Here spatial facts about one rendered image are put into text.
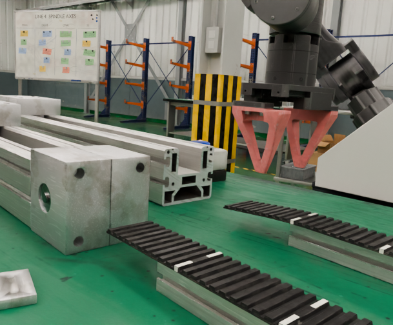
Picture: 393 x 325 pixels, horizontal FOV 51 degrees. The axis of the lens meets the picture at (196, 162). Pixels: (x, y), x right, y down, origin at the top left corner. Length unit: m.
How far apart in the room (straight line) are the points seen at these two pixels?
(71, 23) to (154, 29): 5.54
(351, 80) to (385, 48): 7.45
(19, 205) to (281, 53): 0.35
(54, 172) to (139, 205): 0.10
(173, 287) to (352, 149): 0.53
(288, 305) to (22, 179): 0.35
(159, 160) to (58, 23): 6.00
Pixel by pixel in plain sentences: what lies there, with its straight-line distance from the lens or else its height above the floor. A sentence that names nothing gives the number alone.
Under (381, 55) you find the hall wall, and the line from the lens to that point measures 8.35.
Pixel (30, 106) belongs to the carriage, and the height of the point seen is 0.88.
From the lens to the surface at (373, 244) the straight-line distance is 0.44.
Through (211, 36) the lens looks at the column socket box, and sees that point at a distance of 3.95.
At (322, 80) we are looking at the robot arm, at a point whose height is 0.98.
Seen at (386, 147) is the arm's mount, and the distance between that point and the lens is 0.78.
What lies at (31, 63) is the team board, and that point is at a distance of 6.84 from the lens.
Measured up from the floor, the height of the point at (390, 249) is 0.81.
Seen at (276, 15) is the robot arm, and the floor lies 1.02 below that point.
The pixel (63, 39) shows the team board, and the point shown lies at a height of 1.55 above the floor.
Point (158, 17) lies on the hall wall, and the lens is 11.68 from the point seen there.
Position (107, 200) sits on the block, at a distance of 0.45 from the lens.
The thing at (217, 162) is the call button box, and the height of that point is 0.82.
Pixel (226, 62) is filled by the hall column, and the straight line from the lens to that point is 3.84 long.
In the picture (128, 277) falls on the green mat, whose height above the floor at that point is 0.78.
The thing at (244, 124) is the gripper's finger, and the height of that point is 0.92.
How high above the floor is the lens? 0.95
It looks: 10 degrees down
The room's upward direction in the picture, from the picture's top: 4 degrees clockwise
